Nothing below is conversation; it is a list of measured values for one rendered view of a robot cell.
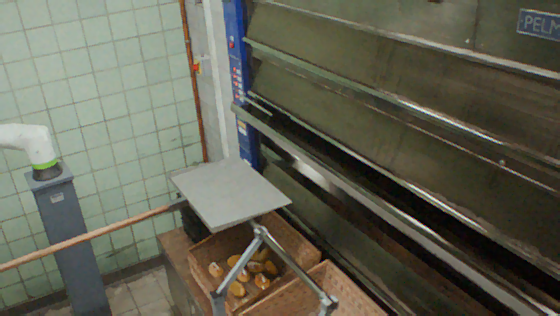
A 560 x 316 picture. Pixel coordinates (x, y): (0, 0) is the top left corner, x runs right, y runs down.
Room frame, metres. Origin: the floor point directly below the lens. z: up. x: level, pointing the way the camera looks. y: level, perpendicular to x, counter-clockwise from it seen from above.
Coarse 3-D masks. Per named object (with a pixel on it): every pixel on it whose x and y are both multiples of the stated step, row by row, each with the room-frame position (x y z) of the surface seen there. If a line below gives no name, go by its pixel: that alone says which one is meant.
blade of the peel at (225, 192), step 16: (224, 160) 2.35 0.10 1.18; (240, 160) 2.32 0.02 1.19; (176, 176) 2.26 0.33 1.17; (192, 176) 2.23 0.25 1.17; (208, 176) 2.21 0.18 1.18; (224, 176) 2.19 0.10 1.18; (240, 176) 2.16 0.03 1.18; (256, 176) 2.14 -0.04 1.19; (192, 192) 2.08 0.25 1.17; (208, 192) 2.06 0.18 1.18; (224, 192) 2.04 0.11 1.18; (240, 192) 2.02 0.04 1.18; (256, 192) 2.00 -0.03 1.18; (272, 192) 1.98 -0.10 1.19; (192, 208) 1.94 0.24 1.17; (208, 208) 1.93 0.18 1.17; (224, 208) 1.91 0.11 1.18; (240, 208) 1.89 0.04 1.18; (256, 208) 1.88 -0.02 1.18; (272, 208) 1.85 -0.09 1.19; (208, 224) 1.78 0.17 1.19; (224, 224) 1.77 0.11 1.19
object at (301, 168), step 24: (264, 144) 2.49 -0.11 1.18; (288, 168) 2.25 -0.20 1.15; (336, 192) 1.93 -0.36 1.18; (360, 216) 1.73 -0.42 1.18; (384, 240) 1.60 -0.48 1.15; (408, 240) 1.54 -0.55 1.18; (432, 264) 1.39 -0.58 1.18; (456, 288) 1.27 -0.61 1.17; (480, 288) 1.25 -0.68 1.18; (480, 312) 1.18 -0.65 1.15; (504, 312) 1.14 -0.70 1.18
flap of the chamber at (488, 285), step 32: (256, 128) 2.19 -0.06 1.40; (288, 128) 2.15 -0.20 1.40; (352, 160) 1.80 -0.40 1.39; (352, 192) 1.54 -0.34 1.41; (384, 192) 1.52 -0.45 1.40; (448, 224) 1.31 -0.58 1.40; (448, 256) 1.13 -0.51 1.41; (480, 256) 1.13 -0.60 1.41; (512, 256) 1.13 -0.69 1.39; (544, 288) 0.99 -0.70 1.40
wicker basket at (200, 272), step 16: (272, 224) 2.35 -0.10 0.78; (288, 224) 2.23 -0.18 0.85; (208, 240) 2.32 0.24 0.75; (240, 240) 2.39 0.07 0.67; (288, 240) 2.20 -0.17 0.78; (304, 240) 2.08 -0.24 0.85; (192, 256) 2.22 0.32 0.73; (208, 256) 2.31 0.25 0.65; (224, 256) 2.35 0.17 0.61; (304, 256) 2.06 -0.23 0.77; (320, 256) 1.96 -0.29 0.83; (192, 272) 2.25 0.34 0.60; (208, 272) 2.26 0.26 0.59; (224, 272) 2.24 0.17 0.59; (288, 272) 2.14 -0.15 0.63; (208, 288) 2.05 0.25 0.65; (256, 288) 2.08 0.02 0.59; (272, 288) 1.86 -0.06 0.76; (224, 304) 1.84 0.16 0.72
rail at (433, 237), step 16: (272, 128) 2.07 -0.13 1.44; (320, 160) 1.73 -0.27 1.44; (336, 176) 1.63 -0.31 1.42; (368, 192) 1.47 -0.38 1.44; (384, 208) 1.39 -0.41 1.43; (416, 224) 1.26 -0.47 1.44; (432, 240) 1.20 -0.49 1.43; (464, 256) 1.09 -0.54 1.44; (480, 272) 1.04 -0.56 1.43; (512, 288) 0.96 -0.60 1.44; (528, 304) 0.91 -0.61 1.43
